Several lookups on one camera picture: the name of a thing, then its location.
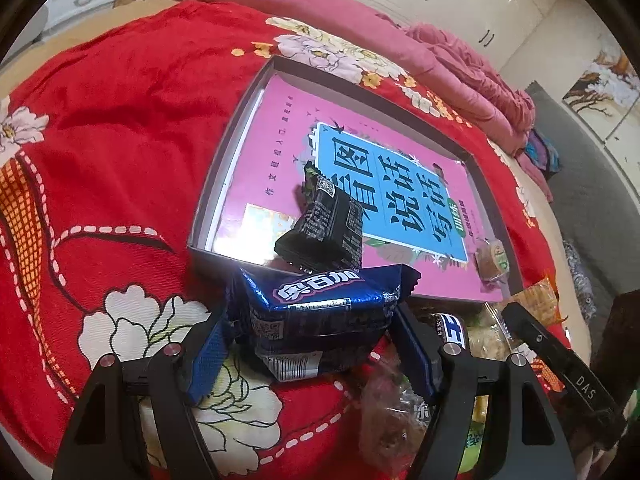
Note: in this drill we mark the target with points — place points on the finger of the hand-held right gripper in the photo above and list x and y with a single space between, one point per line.
550 350

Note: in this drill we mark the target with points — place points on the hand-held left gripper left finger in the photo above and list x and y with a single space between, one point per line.
207 360

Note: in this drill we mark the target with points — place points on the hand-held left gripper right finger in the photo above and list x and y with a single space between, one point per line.
415 357

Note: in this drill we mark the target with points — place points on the clear meat floss pastry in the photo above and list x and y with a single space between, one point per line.
390 410

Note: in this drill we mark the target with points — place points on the blue cookie packet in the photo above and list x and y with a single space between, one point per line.
310 310

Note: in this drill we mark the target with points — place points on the grey cardboard box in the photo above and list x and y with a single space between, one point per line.
220 160

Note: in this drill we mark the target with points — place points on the brown chocolate bar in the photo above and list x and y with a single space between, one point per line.
452 332

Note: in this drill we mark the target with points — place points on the yellow cracker packet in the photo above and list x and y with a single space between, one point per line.
540 302

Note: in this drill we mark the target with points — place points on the clear bag of pale crisps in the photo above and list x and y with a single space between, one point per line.
487 335

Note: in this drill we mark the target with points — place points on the dark brown bag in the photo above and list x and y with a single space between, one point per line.
617 340

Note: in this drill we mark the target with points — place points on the grey patterned cloth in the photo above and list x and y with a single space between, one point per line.
577 275

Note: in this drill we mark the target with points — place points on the green snack packet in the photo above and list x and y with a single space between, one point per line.
472 442

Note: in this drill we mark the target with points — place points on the small round wrapped pastry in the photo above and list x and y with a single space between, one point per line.
492 260

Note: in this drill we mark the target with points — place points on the black snack packet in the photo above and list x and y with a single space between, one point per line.
325 220

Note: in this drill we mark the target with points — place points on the grey mat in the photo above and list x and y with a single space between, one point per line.
575 185

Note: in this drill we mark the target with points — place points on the multicoloured cloth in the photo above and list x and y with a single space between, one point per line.
542 152

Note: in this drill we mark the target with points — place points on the pink book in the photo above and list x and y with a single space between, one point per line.
280 150

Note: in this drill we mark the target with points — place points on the red floral blanket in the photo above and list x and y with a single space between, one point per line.
125 135

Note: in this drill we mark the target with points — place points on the pink quilt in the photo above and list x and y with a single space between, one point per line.
450 60

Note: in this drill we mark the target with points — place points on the wall painting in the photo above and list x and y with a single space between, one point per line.
605 85

